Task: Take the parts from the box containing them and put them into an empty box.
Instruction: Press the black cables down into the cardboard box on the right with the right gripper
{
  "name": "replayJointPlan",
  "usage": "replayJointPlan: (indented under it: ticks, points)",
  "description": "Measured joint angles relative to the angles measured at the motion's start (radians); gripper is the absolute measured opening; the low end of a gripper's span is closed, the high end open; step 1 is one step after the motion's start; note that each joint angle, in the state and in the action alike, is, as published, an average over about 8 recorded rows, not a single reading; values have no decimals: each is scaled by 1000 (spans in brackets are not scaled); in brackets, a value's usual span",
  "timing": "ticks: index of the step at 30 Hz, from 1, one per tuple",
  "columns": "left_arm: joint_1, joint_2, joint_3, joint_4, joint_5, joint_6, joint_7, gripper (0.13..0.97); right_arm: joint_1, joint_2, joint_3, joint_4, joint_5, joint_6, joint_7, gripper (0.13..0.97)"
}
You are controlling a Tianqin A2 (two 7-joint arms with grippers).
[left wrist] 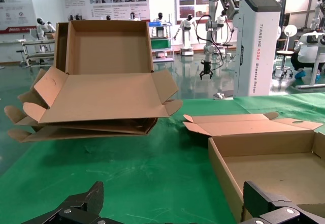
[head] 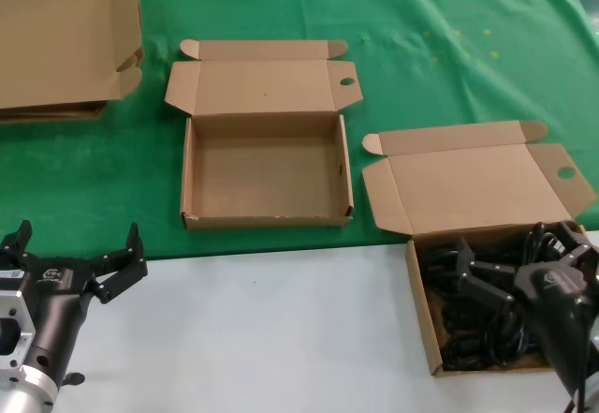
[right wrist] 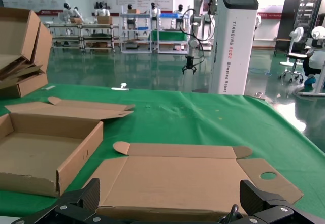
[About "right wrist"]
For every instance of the steel workbench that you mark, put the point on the steel workbench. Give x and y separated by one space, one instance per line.
83 38

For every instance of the white blue shelving rack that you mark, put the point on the white blue shelving rack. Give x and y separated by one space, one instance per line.
135 41

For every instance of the black server rack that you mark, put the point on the black server rack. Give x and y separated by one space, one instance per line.
292 15

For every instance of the black background claw gripper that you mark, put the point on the black background claw gripper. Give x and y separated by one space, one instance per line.
189 65

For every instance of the white humanoid robot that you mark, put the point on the white humanoid robot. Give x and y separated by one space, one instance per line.
68 12
155 13
130 15
179 12
101 10

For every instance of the white wheeled robot tower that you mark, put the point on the white wheeled robot tower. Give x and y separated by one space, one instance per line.
231 51

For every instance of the black swivel stool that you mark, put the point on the black swivel stool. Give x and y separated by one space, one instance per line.
294 66

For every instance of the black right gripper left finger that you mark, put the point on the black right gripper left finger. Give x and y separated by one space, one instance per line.
90 196

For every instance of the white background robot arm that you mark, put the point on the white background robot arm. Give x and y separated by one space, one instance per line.
196 10

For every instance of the green storage bin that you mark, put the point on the green storage bin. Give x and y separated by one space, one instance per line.
168 35

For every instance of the white desk frame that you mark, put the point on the white desk frame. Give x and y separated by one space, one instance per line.
318 89

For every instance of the green tablecloth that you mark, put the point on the green tablecloth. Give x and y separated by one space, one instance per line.
203 122

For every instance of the metal table clamp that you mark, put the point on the metal table clamp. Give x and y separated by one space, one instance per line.
120 87
259 95

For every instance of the white standing fan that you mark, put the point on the white standing fan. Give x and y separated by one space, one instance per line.
296 34

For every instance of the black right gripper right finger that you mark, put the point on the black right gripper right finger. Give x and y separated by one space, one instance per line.
254 198

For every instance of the small background cardboard box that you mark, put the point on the small background cardboard box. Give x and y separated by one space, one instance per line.
104 20
76 20
133 11

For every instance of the crouching person white shirt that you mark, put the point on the crouching person white shirt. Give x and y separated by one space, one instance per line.
317 59

